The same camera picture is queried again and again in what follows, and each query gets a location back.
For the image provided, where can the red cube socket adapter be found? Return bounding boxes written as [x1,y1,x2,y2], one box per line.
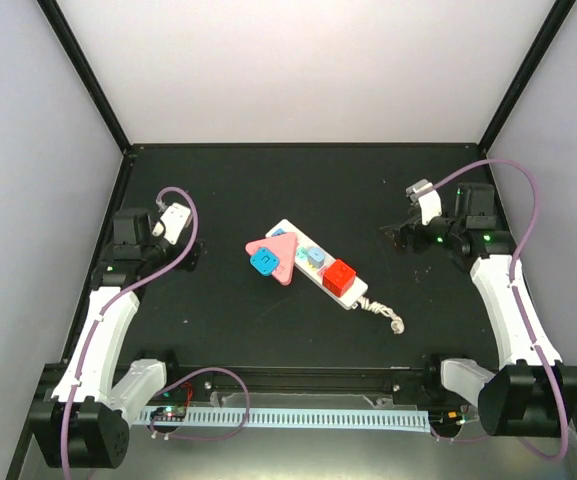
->
[322,259,356,298]

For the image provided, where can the light blue usb charger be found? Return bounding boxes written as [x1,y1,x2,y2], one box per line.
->
[307,246,326,269]

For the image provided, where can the white power strip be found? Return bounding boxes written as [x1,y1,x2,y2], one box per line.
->
[265,219,368,310]

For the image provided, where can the blue square plug adapter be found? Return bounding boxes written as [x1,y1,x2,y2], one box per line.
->
[250,247,280,276]

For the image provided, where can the pink triangular socket adapter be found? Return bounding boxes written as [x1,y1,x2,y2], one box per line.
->
[245,232,298,286]

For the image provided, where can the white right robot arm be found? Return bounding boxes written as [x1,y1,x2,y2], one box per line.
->
[381,179,577,438]

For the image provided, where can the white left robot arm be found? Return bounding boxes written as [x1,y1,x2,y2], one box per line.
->
[29,203,201,469]

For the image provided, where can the left controller circuit board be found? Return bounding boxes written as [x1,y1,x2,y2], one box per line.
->
[150,406,187,422]

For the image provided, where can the controller circuit board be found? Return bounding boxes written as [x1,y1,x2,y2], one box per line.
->
[428,410,479,426]
[150,406,187,422]

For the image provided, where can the right controller circuit board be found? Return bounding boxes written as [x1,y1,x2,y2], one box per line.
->
[428,410,479,426]

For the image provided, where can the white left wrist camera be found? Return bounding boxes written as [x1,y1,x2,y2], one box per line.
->
[152,203,192,245]

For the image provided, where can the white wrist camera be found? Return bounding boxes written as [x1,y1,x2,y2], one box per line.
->
[406,179,443,226]
[152,203,192,245]

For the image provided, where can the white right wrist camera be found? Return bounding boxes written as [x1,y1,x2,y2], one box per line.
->
[406,179,443,226]

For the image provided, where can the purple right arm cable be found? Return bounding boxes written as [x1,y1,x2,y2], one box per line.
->
[427,158,571,462]

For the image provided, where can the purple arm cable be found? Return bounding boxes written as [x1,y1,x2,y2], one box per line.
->
[427,158,571,462]
[60,186,200,480]

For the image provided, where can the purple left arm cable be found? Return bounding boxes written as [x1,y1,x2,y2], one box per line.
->
[60,186,200,480]

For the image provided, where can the white coiled power cord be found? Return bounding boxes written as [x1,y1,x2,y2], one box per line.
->
[353,295,407,336]

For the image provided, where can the black front mounting rail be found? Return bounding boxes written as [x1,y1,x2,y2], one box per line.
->
[36,363,465,405]

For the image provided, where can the light blue slotted cable duct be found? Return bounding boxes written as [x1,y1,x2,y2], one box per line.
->
[135,406,431,433]

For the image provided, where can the black left frame post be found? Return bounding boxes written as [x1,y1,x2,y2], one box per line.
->
[37,0,131,153]

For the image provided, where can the black frame post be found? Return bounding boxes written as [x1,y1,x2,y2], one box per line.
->
[477,0,576,158]
[37,0,131,153]

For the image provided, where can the black right frame post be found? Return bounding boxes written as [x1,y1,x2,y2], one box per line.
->
[477,0,576,158]

